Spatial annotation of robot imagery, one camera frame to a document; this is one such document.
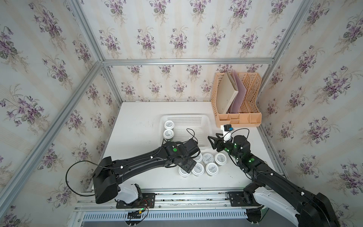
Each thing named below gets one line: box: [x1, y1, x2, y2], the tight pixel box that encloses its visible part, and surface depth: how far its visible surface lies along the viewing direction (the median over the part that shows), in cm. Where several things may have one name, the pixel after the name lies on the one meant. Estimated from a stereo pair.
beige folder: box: [216, 72, 239, 114], surface depth 103 cm
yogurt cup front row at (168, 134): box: [163, 128, 175, 140], surface depth 93 cm
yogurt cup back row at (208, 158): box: [202, 153, 215, 165], surface depth 85 cm
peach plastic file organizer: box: [210, 72, 263, 129], surface depth 106 cm
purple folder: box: [228, 69, 247, 114], surface depth 93 cm
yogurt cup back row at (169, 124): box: [164, 120, 175, 130], surface depth 98 cm
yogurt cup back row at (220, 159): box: [214, 152, 228, 166], surface depth 83 cm
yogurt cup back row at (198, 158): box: [192, 152, 203, 163], surface depth 83 cm
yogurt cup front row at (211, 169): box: [205, 162, 219, 177], surface depth 79 cm
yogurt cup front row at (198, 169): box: [191, 162, 205, 177], surface depth 79 cm
